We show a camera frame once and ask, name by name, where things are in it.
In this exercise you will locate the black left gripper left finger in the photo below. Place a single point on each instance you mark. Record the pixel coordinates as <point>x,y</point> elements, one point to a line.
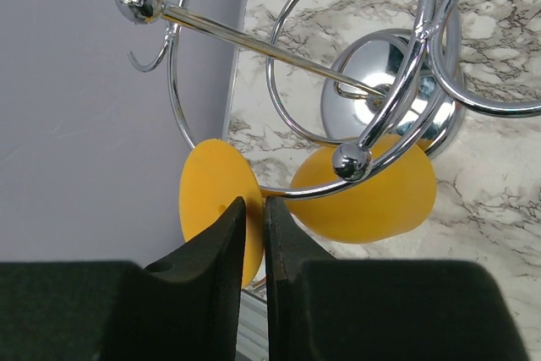
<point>183,306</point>

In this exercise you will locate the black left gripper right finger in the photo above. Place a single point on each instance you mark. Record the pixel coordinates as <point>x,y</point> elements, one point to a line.
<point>322,308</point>

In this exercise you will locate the yellow wine glass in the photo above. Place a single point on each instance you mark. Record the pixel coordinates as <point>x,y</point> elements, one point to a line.
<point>396,200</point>

